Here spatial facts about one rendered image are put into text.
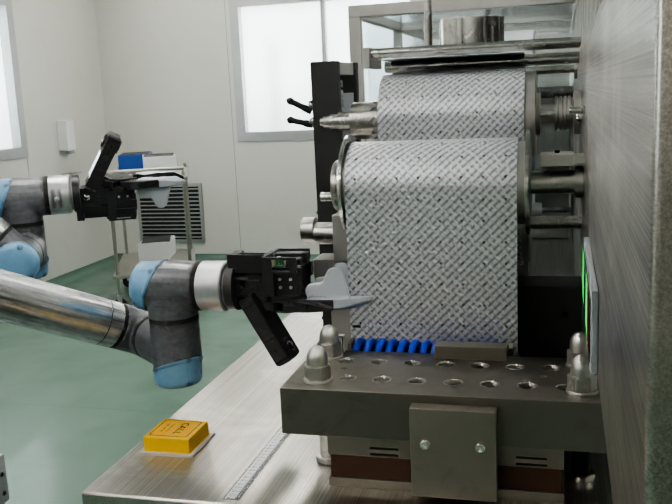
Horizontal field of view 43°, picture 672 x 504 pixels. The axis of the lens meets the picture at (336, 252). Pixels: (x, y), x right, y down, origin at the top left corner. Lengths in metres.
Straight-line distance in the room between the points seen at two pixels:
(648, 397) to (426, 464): 0.72
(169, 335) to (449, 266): 0.43
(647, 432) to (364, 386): 0.74
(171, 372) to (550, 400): 0.58
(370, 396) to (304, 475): 0.16
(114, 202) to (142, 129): 5.89
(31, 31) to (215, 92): 1.50
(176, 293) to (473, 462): 0.50
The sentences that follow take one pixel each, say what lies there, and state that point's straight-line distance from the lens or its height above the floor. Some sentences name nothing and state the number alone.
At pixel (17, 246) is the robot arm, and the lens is 1.55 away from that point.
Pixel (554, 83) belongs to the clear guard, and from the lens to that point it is 2.17.
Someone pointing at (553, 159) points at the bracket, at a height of 1.28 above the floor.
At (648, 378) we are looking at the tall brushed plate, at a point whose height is 1.28.
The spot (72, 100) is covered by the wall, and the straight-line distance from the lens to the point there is 7.30.
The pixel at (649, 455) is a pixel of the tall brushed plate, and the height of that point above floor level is 1.25.
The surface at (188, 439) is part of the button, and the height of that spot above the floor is 0.92.
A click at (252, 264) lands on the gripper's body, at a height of 1.15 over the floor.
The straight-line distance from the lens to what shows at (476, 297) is 1.18.
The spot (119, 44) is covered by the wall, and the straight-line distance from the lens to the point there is 7.64.
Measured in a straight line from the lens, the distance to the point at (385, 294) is 1.20.
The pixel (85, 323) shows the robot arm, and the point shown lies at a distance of 1.36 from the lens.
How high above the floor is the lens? 1.38
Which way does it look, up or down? 11 degrees down
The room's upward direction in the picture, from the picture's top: 3 degrees counter-clockwise
